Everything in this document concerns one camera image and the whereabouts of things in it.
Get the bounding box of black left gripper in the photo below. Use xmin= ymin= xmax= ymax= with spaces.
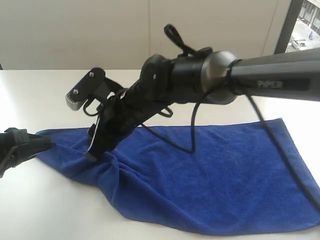
xmin=0 ymin=127 xmax=53 ymax=178

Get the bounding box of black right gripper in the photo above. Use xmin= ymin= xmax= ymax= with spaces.
xmin=85 ymin=97 xmax=139 ymax=162

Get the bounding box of blue towel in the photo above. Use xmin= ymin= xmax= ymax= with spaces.
xmin=38 ymin=122 xmax=320 ymax=236

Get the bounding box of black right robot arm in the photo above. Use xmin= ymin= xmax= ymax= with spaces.
xmin=85 ymin=50 xmax=320 ymax=161

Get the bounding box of black window frame post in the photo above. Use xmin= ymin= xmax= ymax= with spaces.
xmin=274 ymin=0 xmax=304 ymax=54

